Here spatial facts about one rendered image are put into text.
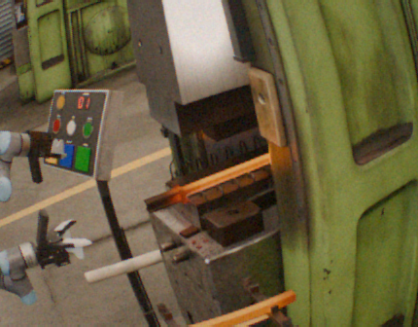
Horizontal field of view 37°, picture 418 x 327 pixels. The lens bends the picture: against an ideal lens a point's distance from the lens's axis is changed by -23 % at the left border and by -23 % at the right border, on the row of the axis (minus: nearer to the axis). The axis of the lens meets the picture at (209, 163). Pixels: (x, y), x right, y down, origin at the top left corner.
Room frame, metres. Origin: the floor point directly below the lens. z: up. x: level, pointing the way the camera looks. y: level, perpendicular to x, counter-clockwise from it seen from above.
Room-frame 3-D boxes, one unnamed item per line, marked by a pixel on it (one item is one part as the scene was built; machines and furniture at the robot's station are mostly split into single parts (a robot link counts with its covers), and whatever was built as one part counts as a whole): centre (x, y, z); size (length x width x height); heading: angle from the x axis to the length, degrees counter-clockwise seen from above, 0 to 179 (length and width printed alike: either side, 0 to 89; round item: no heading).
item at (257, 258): (1.88, -0.14, 0.69); 0.56 x 0.38 x 0.45; 112
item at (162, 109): (1.93, -0.11, 1.22); 0.42 x 0.20 x 0.10; 112
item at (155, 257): (2.14, 0.30, 0.62); 0.44 x 0.05 x 0.05; 112
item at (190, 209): (1.93, -0.11, 0.96); 0.42 x 0.20 x 0.09; 112
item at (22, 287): (1.61, 0.66, 0.88); 0.11 x 0.08 x 0.11; 62
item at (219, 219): (1.70, -0.03, 0.95); 0.12 x 0.08 x 0.06; 112
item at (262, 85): (1.60, -0.15, 1.27); 0.09 x 0.02 x 0.17; 22
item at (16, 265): (1.60, 0.64, 0.98); 0.11 x 0.08 x 0.09; 112
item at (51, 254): (1.66, 0.49, 0.97); 0.12 x 0.08 x 0.09; 112
